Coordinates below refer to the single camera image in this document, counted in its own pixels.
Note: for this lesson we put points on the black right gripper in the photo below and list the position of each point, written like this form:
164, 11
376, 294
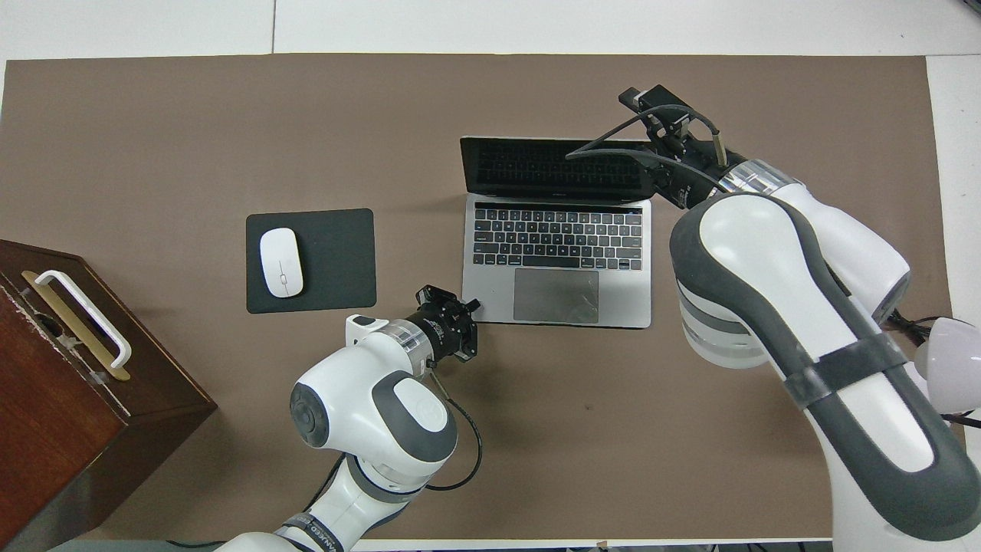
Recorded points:
693, 165

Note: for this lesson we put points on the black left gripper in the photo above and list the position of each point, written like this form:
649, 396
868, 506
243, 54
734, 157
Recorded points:
443, 330

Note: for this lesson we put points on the silver laptop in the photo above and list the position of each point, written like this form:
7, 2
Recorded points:
490, 307

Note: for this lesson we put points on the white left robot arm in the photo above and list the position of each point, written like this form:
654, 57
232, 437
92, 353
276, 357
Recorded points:
360, 406

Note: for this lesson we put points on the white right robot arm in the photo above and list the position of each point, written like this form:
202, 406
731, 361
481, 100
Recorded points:
766, 268

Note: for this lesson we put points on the black mouse pad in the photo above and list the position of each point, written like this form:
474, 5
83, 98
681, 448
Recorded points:
337, 261

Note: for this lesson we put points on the white computer mouse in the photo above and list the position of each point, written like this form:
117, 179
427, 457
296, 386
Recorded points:
280, 264

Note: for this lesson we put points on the white desk lamp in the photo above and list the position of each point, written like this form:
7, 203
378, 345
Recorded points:
954, 353

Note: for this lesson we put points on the brown table mat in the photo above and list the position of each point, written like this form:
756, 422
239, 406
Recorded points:
153, 115

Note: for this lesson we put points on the dark wooden box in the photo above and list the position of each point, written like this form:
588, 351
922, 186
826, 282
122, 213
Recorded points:
54, 429

